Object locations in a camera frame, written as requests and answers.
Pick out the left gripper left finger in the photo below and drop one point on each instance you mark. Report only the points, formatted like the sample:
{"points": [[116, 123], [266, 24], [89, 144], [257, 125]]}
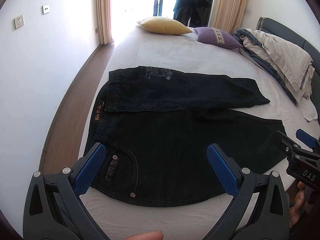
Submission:
{"points": [[53, 209]]}

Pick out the yellow pillow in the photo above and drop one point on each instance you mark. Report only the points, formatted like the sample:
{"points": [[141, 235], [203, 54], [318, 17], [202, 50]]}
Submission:
{"points": [[165, 26]]}

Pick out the right beige curtain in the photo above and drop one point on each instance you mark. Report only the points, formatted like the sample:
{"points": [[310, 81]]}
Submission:
{"points": [[227, 15]]}

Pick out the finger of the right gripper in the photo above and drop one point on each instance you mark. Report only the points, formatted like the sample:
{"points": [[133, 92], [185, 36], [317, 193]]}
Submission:
{"points": [[284, 143], [307, 139]]}

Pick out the white wall socket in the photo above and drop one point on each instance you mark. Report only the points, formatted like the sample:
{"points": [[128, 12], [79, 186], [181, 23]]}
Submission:
{"points": [[19, 21]]}

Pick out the black denim pants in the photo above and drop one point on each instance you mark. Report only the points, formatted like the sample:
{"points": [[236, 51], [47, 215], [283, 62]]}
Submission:
{"points": [[156, 125]]}

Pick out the black clothes on chair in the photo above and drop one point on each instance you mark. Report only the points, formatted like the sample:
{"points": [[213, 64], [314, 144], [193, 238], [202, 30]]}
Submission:
{"points": [[190, 12]]}

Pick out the beige grey folded duvet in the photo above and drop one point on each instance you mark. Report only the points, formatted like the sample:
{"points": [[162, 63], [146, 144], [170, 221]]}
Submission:
{"points": [[286, 62]]}

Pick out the dark grey headboard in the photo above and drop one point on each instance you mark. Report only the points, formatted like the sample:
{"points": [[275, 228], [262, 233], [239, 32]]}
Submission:
{"points": [[271, 26]]}

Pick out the white bed mattress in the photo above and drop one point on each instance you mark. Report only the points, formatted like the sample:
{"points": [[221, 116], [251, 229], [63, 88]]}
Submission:
{"points": [[67, 139]]}

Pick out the person right hand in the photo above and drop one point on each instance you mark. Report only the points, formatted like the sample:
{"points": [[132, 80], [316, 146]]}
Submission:
{"points": [[296, 210]]}

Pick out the purple patterned pillow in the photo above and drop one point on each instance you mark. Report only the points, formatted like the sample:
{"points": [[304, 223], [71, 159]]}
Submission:
{"points": [[216, 37]]}

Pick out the beige curtain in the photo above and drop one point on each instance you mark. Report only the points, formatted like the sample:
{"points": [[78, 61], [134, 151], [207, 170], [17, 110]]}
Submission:
{"points": [[103, 8], [227, 15]]}

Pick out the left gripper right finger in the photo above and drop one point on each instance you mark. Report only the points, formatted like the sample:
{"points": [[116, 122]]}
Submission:
{"points": [[260, 206]]}

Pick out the left beige curtain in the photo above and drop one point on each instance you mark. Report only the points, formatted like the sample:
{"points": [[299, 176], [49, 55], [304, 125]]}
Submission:
{"points": [[103, 8]]}

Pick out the person left hand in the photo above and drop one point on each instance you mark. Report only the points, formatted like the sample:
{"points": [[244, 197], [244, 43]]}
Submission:
{"points": [[152, 235]]}

